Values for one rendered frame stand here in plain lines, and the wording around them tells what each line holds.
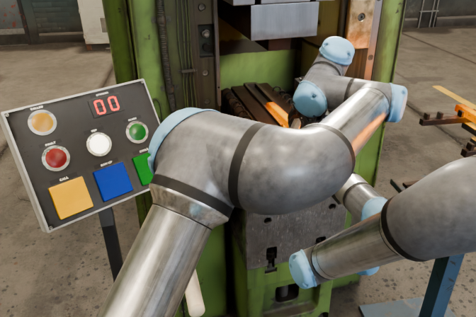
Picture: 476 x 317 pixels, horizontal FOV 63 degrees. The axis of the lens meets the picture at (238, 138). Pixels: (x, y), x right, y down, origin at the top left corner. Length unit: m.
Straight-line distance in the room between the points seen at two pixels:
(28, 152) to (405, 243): 0.76
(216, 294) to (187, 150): 1.36
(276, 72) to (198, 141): 1.24
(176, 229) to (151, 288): 0.07
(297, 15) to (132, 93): 0.50
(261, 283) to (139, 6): 1.04
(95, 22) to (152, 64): 5.39
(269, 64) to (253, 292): 0.92
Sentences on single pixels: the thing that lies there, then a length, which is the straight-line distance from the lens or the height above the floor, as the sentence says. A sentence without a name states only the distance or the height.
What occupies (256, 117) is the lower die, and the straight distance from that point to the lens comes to 1.30.
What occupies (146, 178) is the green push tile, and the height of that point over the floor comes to 0.99.
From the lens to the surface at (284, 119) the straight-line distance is 1.23.
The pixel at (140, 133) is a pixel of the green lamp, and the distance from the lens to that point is 1.02.
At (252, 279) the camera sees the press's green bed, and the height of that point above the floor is 0.42.
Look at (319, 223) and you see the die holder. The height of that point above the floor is 0.62.
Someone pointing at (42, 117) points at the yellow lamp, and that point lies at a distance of 0.97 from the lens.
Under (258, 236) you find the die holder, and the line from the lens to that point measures 1.37.
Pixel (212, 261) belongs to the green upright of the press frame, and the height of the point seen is 0.35.
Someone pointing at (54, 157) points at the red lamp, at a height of 1.09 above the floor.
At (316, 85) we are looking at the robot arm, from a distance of 0.83.
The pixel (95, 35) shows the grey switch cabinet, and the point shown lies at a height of 0.23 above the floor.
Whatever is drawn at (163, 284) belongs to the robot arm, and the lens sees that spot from 0.49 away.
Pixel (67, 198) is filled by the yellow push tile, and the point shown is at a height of 1.01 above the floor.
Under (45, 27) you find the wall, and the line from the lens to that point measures 7.47.
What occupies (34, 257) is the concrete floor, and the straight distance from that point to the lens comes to 2.46.
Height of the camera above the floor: 1.52
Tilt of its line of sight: 27 degrees down
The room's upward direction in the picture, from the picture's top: 1 degrees counter-clockwise
